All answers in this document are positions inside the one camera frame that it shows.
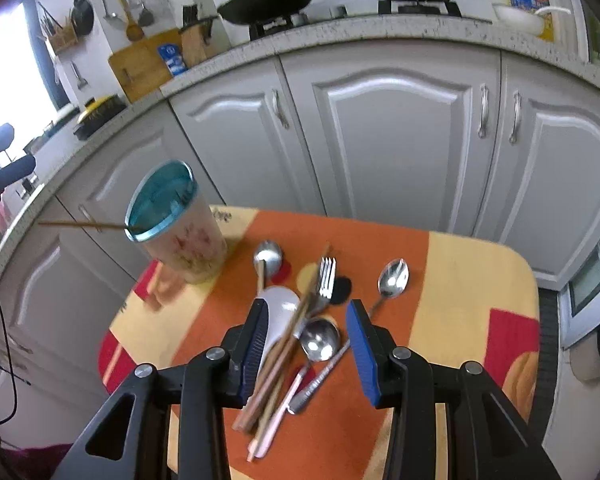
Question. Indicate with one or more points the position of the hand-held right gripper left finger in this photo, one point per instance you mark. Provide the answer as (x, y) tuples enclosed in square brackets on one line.
[(257, 340)]

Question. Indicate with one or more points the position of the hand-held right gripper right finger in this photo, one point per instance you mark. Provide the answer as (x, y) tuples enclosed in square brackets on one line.
[(361, 355)]

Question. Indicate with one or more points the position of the brown wooden chopstick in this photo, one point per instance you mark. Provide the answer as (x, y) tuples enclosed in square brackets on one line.
[(275, 375), (307, 300)]

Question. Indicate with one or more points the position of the white ceramic spoon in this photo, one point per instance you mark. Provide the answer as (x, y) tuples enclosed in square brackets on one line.
[(280, 305)]

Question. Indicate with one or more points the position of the pale cream chopstick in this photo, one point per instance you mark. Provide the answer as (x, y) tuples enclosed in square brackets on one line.
[(266, 422)]

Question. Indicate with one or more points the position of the steel fork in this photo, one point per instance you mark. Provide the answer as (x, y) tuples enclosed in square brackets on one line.
[(326, 277)]

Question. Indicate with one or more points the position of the thin wooden chopstick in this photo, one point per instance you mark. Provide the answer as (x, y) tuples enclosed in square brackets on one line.
[(80, 225)]

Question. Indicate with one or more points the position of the floral utensil holder teal rim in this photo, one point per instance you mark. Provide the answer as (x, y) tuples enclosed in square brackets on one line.
[(190, 245)]

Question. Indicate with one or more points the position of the grey cabinet door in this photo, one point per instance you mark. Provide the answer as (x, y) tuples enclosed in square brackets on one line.
[(55, 290), (395, 140), (245, 145), (110, 165), (550, 185)]

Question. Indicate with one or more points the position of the hanging peeler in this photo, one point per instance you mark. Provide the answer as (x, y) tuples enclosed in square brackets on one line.
[(79, 77)]

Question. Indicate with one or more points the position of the yellow and black brush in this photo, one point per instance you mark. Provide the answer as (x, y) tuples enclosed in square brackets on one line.
[(97, 115)]

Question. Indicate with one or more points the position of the orange dotted table cover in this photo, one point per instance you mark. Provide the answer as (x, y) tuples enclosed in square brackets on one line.
[(455, 310)]

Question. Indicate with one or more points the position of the hanging black frying pan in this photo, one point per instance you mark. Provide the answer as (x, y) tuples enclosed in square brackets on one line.
[(82, 15)]

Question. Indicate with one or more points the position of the wooden cutting board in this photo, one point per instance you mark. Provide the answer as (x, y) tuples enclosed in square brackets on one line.
[(137, 72)]

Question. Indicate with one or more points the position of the hanging wooden spatula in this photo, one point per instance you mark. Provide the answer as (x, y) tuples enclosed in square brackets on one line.
[(132, 25)]

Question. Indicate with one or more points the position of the blue packet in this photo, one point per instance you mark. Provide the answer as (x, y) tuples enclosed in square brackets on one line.
[(171, 59)]

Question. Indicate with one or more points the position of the wooden knife block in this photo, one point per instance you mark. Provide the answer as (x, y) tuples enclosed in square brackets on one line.
[(197, 40)]

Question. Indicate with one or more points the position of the person's dark red clothing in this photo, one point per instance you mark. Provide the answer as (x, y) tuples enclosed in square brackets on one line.
[(25, 455)]

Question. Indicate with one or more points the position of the black gas stove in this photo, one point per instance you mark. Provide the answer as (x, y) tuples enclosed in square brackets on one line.
[(420, 7)]

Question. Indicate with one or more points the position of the white bowl with spoon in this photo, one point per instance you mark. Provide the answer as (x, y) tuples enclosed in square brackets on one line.
[(517, 17)]

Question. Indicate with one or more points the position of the wall chopstick rack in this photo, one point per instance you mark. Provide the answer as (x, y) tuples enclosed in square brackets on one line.
[(60, 35)]

